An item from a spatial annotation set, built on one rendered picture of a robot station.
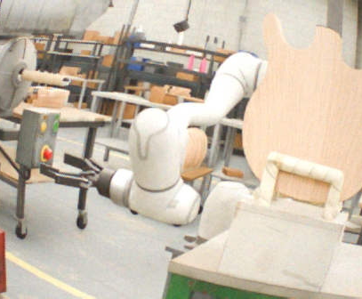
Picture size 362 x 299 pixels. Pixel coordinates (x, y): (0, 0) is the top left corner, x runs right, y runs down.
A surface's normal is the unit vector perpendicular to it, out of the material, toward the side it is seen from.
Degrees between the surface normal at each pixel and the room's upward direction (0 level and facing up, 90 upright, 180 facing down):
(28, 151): 90
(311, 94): 90
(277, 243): 90
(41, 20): 90
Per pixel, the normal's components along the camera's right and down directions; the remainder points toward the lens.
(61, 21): -0.36, 0.04
